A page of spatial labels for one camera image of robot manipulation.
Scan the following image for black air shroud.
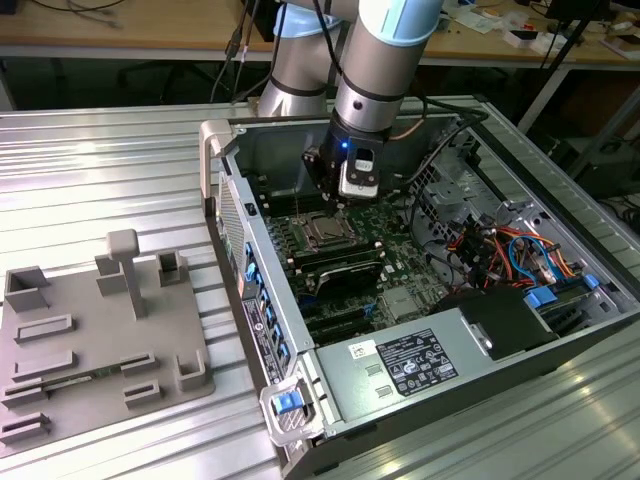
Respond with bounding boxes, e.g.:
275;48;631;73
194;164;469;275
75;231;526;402
433;288;560;362

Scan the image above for green RAM stick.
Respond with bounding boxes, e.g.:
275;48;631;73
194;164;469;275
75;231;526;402
42;364;122;390

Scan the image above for grey case handle blue latch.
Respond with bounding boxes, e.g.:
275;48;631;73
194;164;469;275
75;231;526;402
258;377;327;447

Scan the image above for green motherboard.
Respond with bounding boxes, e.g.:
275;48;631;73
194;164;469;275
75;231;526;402
259;189;471;346

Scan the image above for grey power supply unit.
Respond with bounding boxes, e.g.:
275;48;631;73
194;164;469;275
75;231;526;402
312;307;496;424

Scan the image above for white box on desk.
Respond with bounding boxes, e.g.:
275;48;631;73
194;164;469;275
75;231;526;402
502;27;552;53

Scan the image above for coloured wire bundle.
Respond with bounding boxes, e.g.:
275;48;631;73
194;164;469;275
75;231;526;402
444;223;587;292

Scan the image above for wooden desk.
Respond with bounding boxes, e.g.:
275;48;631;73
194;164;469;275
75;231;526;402
0;0;640;64

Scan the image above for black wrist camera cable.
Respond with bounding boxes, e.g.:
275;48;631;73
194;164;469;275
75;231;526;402
389;96;490;194

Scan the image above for CPU socket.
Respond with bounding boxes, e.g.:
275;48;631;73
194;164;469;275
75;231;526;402
293;210;365;253

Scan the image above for black installed RAM sticks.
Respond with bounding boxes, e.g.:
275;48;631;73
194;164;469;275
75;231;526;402
290;242;384;275

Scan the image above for blue disk carrier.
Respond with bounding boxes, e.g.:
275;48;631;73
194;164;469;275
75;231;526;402
523;286;562;317

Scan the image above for metal socket cover frame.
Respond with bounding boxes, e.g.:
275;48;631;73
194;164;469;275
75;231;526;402
296;212;364;251

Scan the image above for silver square CPU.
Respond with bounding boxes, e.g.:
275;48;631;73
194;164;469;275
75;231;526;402
311;221;347;242

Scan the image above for grey parts rack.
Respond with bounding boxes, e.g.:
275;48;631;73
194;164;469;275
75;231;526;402
0;228;218;455

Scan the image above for open grey PC case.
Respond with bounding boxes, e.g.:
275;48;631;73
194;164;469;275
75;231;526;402
198;112;640;479

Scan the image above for metal perforated drive cage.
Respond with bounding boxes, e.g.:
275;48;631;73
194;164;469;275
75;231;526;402
407;153;504;251

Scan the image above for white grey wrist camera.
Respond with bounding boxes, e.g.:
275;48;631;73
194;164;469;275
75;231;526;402
337;135;385;202

